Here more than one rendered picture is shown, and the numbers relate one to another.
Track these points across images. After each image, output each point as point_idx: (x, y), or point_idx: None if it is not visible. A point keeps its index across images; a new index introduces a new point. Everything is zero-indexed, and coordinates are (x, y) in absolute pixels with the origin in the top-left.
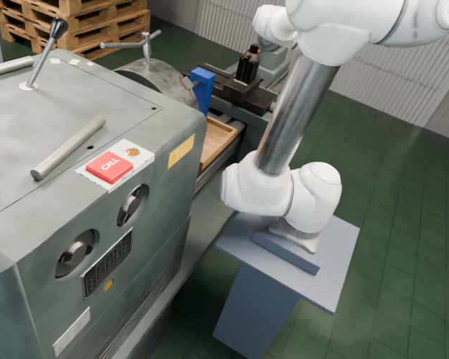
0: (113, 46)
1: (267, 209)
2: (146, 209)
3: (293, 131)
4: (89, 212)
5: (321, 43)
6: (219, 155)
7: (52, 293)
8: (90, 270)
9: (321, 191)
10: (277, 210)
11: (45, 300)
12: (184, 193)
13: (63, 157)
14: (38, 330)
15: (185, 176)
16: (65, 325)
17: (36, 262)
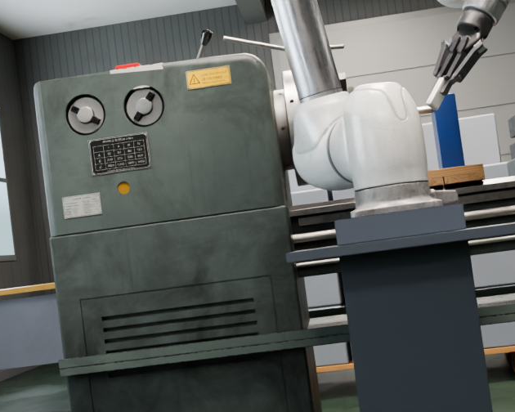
0: (238, 40)
1: (312, 158)
2: (164, 123)
3: (280, 24)
4: (91, 79)
5: None
6: None
7: (62, 132)
8: (97, 141)
9: (346, 104)
10: (320, 155)
11: (57, 135)
12: (241, 147)
13: None
14: (51, 161)
15: (233, 119)
16: (73, 186)
17: (51, 91)
